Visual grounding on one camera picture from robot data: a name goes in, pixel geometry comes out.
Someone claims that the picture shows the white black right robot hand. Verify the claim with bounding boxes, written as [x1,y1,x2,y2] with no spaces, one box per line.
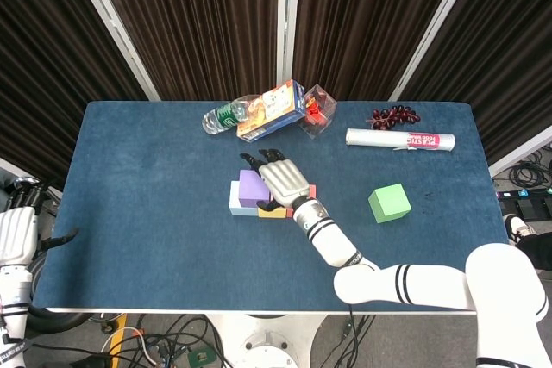
[239,148,312,213]

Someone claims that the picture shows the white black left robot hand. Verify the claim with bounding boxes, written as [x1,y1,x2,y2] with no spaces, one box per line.
[0,182,79,268]

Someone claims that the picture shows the red cube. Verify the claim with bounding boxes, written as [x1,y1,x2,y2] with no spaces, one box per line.
[285,184,317,220]

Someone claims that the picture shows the purple cube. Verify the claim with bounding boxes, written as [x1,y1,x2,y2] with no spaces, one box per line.
[239,169,273,209]

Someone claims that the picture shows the yellow cube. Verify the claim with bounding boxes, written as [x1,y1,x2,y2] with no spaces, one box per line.
[257,206,289,220]

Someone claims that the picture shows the light blue cube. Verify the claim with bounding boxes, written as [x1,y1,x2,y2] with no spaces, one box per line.
[229,180,260,217]

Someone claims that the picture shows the green cube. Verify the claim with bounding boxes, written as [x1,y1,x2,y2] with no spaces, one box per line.
[367,183,412,225]

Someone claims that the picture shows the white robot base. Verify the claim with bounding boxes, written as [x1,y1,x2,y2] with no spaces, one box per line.
[206,313,329,368]

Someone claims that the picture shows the blue orange carton box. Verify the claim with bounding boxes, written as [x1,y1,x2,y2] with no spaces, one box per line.
[235,78,306,143]

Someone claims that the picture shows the clear box with red toy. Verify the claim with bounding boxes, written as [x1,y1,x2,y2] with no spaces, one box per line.
[298,83,338,140]

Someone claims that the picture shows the clear green-label water bottle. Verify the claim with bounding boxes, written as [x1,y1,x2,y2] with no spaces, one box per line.
[201,94,260,136]

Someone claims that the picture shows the white plastic wrap roll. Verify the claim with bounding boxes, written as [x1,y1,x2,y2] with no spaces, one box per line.
[345,128,456,153]

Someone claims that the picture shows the dark red grape bunch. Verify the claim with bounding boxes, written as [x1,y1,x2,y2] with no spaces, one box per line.
[366,104,422,131]

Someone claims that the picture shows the blue table mat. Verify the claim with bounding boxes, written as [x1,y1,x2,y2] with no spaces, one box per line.
[32,100,528,313]

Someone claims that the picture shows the dark brown curtain partition panel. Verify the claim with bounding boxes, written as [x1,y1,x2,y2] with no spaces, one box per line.
[64,0,288,102]
[387,0,552,178]
[0,0,160,190]
[284,0,475,102]

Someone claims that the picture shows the green connector box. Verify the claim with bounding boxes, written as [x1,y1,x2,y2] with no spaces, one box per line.
[187,346,216,367]

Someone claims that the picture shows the black power strip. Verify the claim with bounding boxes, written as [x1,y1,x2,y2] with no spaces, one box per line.
[495,189,552,205]

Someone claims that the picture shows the white sneaker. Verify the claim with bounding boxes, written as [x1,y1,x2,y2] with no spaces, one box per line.
[502,213,534,248]

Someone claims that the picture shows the black trouser leg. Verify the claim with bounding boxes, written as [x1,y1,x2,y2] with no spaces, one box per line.
[517,232,552,272]

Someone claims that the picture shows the black hose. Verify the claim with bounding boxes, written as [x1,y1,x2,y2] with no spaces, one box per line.
[25,305,90,334]

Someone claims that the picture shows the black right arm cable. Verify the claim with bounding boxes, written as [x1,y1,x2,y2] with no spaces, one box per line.
[336,303,359,368]

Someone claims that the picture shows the tangled floor cables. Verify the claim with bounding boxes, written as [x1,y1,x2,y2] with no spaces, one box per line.
[98,314,225,368]

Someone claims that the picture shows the black coiled cable bundle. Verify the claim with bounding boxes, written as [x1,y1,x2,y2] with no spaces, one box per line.
[508,150,552,190]

